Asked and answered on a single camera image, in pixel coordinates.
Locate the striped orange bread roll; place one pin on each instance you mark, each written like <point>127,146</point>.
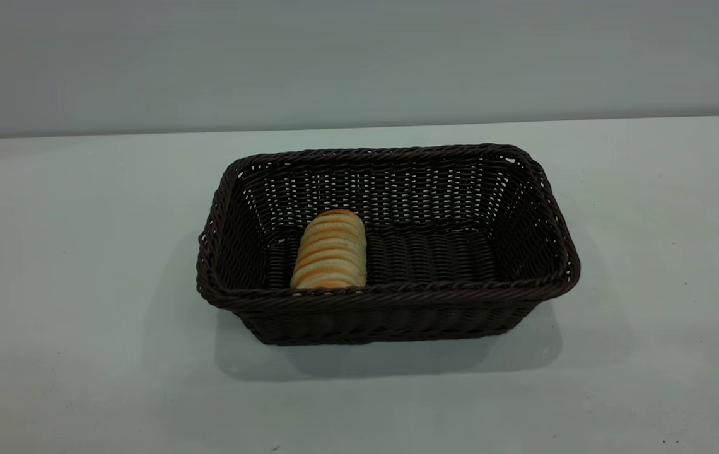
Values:
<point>331,252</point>

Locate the black wicker basket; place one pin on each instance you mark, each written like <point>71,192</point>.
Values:
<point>448,258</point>

